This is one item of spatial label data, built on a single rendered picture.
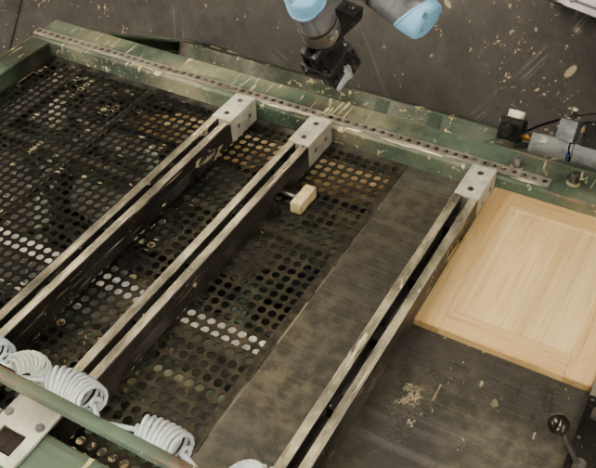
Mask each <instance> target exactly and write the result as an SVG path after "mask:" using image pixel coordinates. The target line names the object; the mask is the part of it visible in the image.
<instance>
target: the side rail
mask: <svg viewBox="0 0 596 468"><path fill-rule="evenodd" d="M51 57H53V56H52V53H51V50H50V46H49V42H47V41H44V40H41V39H38V38H34V37H29V38H28V39H26V40H24V41H23V42H21V43H20V44H18V45H16V46H15V47H13V48H12V49H10V50H9V51H7V52H6V53H5V54H3V55H2V56H0V92H1V91H3V90H4V89H6V88H7V87H9V86H10V85H12V84H14V83H15V82H16V81H18V79H20V78H21V77H23V76H24V75H26V74H27V73H29V72H30V71H32V70H33V69H35V68H36V67H38V66H39V65H41V64H42V63H43V62H45V61H46V60H48V59H50V58H51Z"/></svg>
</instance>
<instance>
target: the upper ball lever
mask: <svg viewBox="0 0 596 468"><path fill-rule="evenodd" d="M547 427H548V429H549V431H550V432H551V433H552V434H553V435H555V436H561V437H562V440H563V442H564V444H565V446H566V448H567V450H568V452H569V454H570V456H571V458H572V460H573V465H572V467H571V468H586V466H587V462H586V461H585V460H584V459H582V458H578V457H577V455H576V453H575V451H574V449H573V447H572V445H571V443H570V440H569V438H568V436H567V433H568V432H569V430H570V427H571V423H570V421H569V419H568V418H567V417H566V416H565V415H563V414H561V413H555V414H552V415H551V416H550V417H549V419H548V421H547Z"/></svg>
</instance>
